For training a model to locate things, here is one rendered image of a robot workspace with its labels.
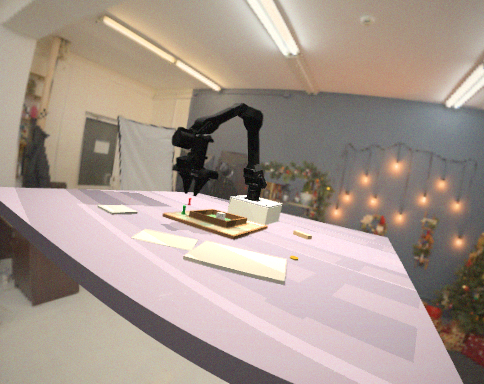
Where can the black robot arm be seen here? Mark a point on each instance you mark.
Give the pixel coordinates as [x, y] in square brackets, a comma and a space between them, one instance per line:
[253, 121]

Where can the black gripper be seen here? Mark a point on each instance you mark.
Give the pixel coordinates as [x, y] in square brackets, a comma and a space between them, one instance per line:
[202, 177]

